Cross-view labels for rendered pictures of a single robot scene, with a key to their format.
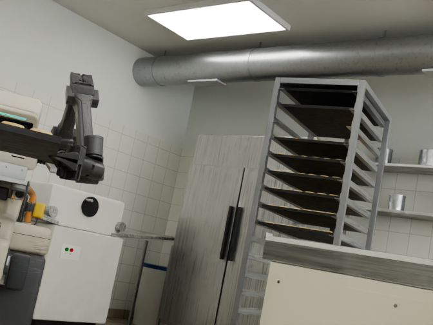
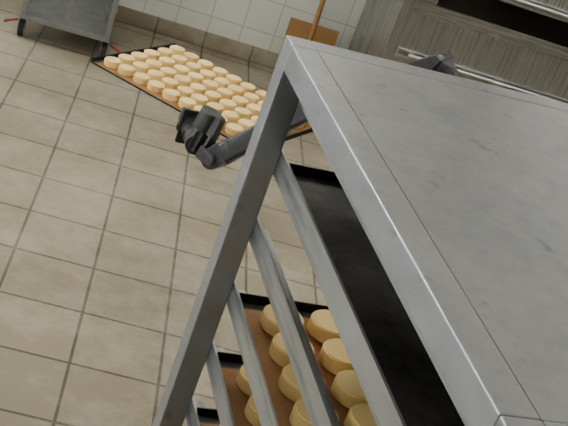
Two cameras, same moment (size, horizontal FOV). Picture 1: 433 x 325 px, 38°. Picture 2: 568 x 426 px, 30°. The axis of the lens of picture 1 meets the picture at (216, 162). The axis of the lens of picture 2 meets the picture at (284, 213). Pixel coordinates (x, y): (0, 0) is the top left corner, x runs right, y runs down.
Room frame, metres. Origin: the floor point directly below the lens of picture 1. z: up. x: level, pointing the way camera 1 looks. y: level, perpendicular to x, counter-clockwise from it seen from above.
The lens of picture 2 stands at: (3.68, -1.45, 2.16)
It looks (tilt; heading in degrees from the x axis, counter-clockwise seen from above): 26 degrees down; 129
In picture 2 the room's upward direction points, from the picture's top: 20 degrees clockwise
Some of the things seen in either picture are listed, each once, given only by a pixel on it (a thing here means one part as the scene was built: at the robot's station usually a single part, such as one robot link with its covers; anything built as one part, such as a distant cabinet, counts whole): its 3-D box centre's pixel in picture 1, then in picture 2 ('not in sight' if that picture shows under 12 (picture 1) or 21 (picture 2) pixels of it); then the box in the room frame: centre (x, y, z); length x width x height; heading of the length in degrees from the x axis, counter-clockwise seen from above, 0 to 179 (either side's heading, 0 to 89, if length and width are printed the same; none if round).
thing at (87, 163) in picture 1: (78, 164); (192, 131); (1.78, 0.39, 1.01); 0.07 x 0.07 x 0.10; 60
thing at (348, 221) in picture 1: (352, 223); not in sight; (3.24, -0.76, 1.14); 0.64 x 0.03 x 0.03; 151
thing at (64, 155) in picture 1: (60, 162); not in sight; (1.72, 0.42, 1.00); 0.09 x 0.07 x 0.07; 150
